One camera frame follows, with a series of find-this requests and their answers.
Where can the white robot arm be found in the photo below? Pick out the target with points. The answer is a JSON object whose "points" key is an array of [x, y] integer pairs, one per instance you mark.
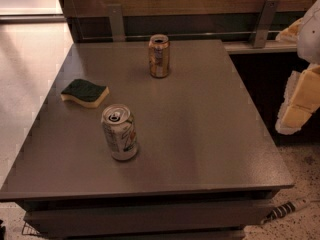
{"points": [[308, 40]]}

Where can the white green soda can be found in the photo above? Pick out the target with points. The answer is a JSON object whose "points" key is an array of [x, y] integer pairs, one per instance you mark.
{"points": [[119, 128]]}

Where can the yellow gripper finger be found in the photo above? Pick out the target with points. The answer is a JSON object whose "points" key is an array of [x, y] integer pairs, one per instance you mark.
{"points": [[301, 100], [290, 33]]}

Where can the green yellow sponge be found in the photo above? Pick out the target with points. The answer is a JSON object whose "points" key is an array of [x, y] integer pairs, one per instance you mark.
{"points": [[84, 93]]}

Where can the grey drawer cabinet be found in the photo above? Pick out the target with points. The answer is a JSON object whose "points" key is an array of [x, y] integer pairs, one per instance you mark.
{"points": [[206, 163]]}

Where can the right metal bracket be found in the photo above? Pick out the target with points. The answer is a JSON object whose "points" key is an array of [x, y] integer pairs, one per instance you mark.
{"points": [[260, 34]]}

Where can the left metal bracket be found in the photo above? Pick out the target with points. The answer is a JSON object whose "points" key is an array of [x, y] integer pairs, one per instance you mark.
{"points": [[116, 22]]}

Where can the orange soda can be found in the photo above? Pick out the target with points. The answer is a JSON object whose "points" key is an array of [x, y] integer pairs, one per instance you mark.
{"points": [[159, 53]]}

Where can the metal bracket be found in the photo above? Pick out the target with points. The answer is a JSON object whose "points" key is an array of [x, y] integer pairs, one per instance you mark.
{"points": [[260, 34], [116, 22]]}

